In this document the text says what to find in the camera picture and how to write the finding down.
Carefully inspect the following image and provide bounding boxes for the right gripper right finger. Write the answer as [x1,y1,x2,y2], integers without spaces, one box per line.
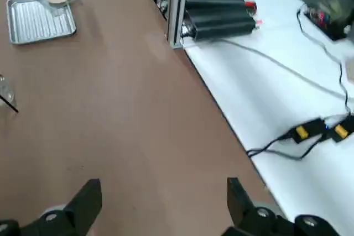
[222,177,341,236]

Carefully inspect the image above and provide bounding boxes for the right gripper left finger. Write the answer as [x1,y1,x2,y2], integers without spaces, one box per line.
[0,178,102,236]

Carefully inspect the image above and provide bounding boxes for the clear glass alcohol lamp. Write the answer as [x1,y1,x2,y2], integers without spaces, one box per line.
[0,74,16,108]

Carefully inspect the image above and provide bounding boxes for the black adapter with yellow label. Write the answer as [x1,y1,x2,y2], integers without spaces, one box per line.
[287,118,326,145]
[329,113,354,143]

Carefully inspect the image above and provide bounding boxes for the ribbed metal tray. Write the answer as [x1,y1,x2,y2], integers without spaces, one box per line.
[6,0,77,45]

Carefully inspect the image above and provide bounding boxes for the black electronics board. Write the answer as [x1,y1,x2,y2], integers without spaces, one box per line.
[303,0,354,41]

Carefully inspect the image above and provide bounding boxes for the black adapter cable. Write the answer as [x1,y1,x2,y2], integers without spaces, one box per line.
[246,132,326,161]

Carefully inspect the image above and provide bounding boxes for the long power supply cable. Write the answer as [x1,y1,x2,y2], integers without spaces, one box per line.
[218,38,349,98]

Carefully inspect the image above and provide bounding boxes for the thin black cable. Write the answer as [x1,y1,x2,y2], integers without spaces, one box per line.
[297,3,351,115]

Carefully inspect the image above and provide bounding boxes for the aluminium frame post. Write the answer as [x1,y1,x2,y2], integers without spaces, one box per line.
[166,0,189,49]

